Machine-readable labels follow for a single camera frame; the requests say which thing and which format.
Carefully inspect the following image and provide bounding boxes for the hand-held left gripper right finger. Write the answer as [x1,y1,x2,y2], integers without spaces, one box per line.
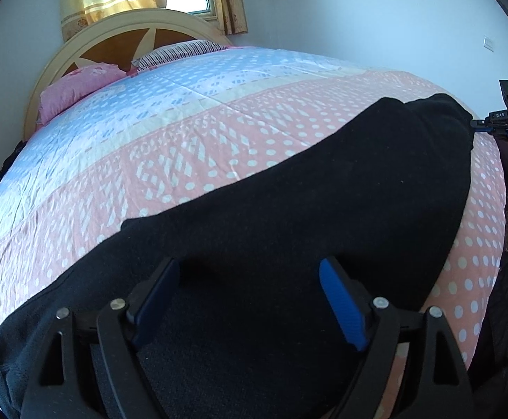
[318,257,475,419]

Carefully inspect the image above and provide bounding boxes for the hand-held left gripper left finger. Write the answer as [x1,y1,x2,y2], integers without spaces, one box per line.
[20,257,180,419]

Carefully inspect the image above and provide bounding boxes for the black pants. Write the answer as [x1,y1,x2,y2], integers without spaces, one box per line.
[0,93,477,419]

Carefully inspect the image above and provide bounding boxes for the pink blue dotted quilt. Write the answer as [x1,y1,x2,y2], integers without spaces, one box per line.
[0,46,508,402]

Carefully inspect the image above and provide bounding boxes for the black bag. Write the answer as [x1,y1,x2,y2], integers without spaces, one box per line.
[0,140,28,182]

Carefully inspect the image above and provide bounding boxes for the pink pillow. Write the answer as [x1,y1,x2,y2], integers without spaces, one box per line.
[38,62,126,125]

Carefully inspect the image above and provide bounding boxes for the striped pillow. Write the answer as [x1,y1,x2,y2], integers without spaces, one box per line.
[132,39,230,73]

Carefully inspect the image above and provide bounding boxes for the cream wooden headboard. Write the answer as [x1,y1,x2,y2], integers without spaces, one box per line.
[23,9,235,140]

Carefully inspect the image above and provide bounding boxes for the narrow yellow curtain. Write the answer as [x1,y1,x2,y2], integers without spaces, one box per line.
[204,0,249,36]

